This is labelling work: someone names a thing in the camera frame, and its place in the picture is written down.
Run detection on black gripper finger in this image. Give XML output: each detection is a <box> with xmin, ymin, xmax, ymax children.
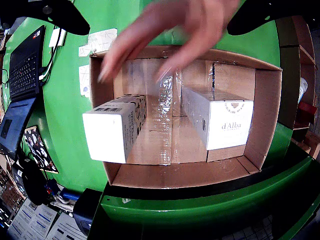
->
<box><xmin>226</xmin><ymin>0</ymin><xmax>320</xmax><ymax>36</ymax></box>
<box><xmin>0</xmin><ymin>0</ymin><xmax>91</xmax><ymax>36</ymax></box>

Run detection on white carton with cow spots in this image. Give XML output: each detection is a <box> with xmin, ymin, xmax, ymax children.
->
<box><xmin>82</xmin><ymin>94</ymin><xmax>148</xmax><ymax>165</ymax></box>

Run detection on large shallow cardboard tray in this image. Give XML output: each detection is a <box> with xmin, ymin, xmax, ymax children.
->
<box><xmin>89</xmin><ymin>44</ymin><xmax>284</xmax><ymax>190</ymax></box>

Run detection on black box-shaped device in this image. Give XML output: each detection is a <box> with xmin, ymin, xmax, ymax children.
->
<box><xmin>72</xmin><ymin>187</ymin><xmax>102</xmax><ymax>237</ymax></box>

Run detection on person's right hand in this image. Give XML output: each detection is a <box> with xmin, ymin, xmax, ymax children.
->
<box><xmin>97</xmin><ymin>0</ymin><xmax>241</xmax><ymax>84</ymax></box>

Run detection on white power adapter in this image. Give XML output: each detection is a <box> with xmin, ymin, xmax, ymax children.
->
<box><xmin>48</xmin><ymin>27</ymin><xmax>68</xmax><ymax>49</ymax></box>

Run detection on black open laptop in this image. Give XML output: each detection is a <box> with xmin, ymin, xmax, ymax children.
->
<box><xmin>0</xmin><ymin>24</ymin><xmax>48</xmax><ymax>161</ymax></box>

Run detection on white paper scribbled lines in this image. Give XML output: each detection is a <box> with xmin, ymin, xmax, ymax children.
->
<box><xmin>78</xmin><ymin>27</ymin><xmax>118</xmax><ymax>58</ymax></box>

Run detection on white paper blue stamp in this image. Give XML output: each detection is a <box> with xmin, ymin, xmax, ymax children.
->
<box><xmin>78</xmin><ymin>64</ymin><xmax>91</xmax><ymax>99</ymax></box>

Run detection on white d'Alba carton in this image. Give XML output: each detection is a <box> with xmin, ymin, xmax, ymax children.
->
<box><xmin>180</xmin><ymin>84</ymin><xmax>255</xmax><ymax>151</ymax></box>

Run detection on floral picture card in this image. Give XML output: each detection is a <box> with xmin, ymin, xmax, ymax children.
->
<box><xmin>23</xmin><ymin>124</ymin><xmax>60</xmax><ymax>175</ymax></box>

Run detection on black rounded device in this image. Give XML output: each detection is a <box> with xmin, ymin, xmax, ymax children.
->
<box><xmin>20</xmin><ymin>159</ymin><xmax>50</xmax><ymax>206</ymax></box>

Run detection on printed paper sheet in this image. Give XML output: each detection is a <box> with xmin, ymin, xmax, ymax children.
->
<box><xmin>7</xmin><ymin>197</ymin><xmax>59</xmax><ymax>240</ymax></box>
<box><xmin>45</xmin><ymin>211</ymin><xmax>89</xmax><ymax>240</ymax></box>

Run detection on green metal machine cabinet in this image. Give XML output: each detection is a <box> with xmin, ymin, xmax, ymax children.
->
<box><xmin>87</xmin><ymin>122</ymin><xmax>320</xmax><ymax>240</ymax></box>

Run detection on white cable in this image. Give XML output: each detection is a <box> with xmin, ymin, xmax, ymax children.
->
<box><xmin>38</xmin><ymin>29</ymin><xmax>64</xmax><ymax>81</ymax></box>

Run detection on blue plastic handle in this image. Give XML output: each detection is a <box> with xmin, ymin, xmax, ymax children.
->
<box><xmin>59</xmin><ymin>188</ymin><xmax>81</xmax><ymax>201</ymax></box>

